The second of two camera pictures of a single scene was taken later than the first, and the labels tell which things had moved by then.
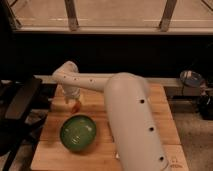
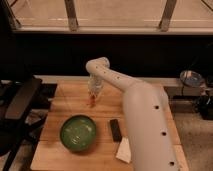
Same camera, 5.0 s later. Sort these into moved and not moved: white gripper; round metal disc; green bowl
Moved: white gripper
Not moved: round metal disc; green bowl
